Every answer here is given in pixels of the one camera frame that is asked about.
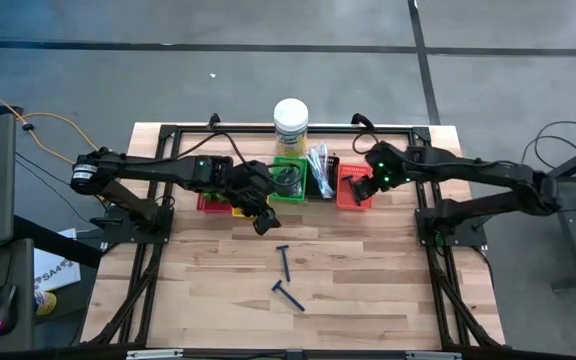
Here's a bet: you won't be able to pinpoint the black plastic basket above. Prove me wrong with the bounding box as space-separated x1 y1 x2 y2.
305 154 341 201

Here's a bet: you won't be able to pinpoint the small yellow white object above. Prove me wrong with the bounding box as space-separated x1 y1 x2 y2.
35 290 58 318

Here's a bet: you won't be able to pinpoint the orange plastic basket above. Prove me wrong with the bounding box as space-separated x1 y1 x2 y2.
336 164 374 211

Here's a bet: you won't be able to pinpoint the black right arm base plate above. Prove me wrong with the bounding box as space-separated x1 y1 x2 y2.
415 209 489 250

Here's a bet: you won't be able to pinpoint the black floor cable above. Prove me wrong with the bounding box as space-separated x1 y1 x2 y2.
517 119 576 236

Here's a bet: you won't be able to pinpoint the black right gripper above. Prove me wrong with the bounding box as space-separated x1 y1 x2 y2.
350 141 412 206

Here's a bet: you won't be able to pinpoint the bagged black hair ties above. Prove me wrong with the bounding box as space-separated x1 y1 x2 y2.
287 174 305 199
275 168 297 194

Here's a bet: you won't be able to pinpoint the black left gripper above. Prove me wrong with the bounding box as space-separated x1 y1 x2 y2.
226 158 283 237

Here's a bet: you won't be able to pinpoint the black computer mouse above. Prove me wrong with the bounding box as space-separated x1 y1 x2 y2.
0 283 18 336

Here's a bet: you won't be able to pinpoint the Lysol wipes canister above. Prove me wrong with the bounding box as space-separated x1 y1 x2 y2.
273 97 310 159

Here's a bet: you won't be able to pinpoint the silver metal bracket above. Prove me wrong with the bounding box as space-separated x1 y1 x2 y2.
125 349 184 360
405 351 463 360

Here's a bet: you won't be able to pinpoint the white printed cardboard box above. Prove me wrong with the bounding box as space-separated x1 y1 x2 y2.
32 228 82 294

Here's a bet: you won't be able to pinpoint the dark side desk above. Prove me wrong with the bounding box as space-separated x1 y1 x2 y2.
0 238 36 351

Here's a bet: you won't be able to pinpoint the black diagonal beam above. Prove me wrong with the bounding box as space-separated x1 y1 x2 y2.
12 213 105 270

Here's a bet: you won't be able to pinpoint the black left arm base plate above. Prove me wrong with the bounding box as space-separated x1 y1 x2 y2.
98 218 174 246

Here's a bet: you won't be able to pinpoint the yellow extension cable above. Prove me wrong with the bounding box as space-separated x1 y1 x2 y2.
0 79 115 165

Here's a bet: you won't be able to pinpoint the blue white bagged toothbrush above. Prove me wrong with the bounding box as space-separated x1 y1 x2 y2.
317 143 330 194
312 159 334 200
321 154 337 199

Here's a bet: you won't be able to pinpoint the red plastic basket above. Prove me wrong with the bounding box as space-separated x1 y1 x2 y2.
196 192 234 215

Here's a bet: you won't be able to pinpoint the green plastic basket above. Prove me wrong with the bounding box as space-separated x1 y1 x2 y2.
269 156 309 204

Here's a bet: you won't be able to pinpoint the blue disposable razor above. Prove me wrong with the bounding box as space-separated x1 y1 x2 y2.
340 174 364 207
271 279 306 313
276 244 292 284

